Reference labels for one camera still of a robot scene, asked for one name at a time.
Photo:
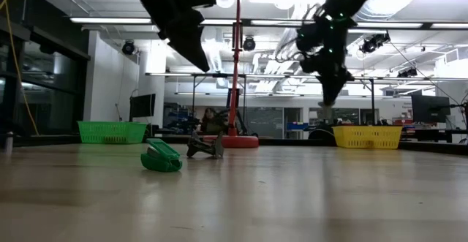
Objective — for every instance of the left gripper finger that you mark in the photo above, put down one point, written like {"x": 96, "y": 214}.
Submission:
{"x": 192, "y": 46}

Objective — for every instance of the small grey can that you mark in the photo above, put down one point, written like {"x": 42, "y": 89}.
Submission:
{"x": 9, "y": 143}

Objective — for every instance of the yellow plastic basket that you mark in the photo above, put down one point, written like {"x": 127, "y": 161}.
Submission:
{"x": 367, "y": 136}

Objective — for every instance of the ceiling light strip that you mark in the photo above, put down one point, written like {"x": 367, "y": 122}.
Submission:
{"x": 219, "y": 21}
{"x": 109, "y": 20}
{"x": 395, "y": 25}
{"x": 449, "y": 25}
{"x": 278, "y": 23}

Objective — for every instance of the red desk lamp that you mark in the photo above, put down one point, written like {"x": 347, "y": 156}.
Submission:
{"x": 241, "y": 141}

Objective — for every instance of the black ceiling spotlight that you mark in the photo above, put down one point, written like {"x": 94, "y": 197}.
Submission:
{"x": 128, "y": 47}
{"x": 249, "y": 44}

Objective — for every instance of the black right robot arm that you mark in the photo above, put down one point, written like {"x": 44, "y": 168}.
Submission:
{"x": 351, "y": 0}

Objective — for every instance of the black aluminium table frame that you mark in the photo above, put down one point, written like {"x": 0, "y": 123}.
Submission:
{"x": 292, "y": 141}

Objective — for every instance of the black monitor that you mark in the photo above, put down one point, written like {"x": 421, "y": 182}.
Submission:
{"x": 430, "y": 108}
{"x": 142, "y": 106}

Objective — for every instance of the green plastic basket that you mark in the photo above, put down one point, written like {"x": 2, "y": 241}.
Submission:
{"x": 111, "y": 132}

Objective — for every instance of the small green stapler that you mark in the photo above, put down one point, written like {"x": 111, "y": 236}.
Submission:
{"x": 161, "y": 163}

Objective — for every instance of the person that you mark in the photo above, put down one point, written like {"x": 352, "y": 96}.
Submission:
{"x": 210, "y": 119}

